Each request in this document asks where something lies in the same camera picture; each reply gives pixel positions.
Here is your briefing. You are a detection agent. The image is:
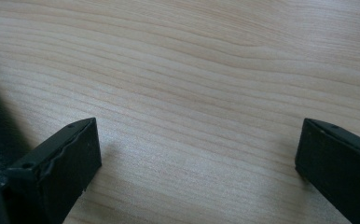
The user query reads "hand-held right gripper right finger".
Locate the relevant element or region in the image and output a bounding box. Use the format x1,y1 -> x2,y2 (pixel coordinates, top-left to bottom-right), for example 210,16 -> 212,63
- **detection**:
295,118 -> 360,224

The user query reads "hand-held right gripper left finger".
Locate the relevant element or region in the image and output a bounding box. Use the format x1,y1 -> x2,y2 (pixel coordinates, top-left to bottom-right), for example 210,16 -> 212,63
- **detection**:
4,117 -> 104,224

